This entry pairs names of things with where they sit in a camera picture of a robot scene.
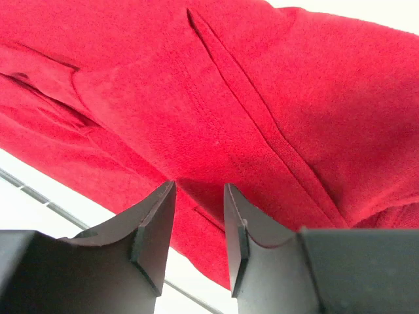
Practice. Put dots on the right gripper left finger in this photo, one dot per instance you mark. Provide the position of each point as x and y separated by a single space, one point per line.
117 266

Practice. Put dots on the red t shirt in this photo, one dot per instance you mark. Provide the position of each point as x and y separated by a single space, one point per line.
314 117

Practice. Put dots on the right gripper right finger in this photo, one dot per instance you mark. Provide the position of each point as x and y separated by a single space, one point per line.
276 270

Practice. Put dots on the aluminium rail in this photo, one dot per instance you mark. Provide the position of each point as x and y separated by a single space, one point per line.
63 214

